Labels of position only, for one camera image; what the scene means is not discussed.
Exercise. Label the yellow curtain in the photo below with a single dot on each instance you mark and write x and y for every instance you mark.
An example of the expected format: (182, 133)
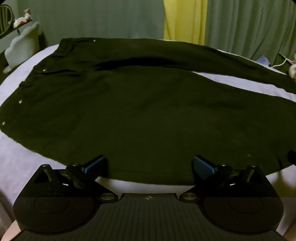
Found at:
(185, 18)

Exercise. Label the small animal figurine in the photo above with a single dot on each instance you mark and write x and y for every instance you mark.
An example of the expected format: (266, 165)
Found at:
(22, 19)

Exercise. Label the white animal-shaped plush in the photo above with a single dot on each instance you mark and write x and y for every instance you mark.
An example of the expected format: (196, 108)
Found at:
(23, 47)

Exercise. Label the black pants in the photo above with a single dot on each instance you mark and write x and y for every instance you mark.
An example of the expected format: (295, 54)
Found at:
(138, 115)

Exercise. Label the dark round chair back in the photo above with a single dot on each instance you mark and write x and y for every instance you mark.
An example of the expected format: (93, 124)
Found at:
(4, 19)

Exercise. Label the beige plush toy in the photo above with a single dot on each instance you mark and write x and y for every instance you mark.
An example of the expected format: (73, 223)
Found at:
(293, 68)

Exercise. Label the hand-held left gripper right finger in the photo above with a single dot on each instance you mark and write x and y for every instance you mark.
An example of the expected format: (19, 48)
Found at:
(203, 167)

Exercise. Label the lavender bed sheet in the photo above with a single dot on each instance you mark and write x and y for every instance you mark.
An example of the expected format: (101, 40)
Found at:
(18, 157)

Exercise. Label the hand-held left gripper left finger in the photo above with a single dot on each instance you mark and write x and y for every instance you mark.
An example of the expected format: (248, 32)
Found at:
(95, 163)

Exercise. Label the grey curtain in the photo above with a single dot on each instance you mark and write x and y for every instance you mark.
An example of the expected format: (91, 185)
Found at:
(249, 25)

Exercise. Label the small blue cloth item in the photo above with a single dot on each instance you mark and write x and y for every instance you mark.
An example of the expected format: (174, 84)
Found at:
(263, 61)

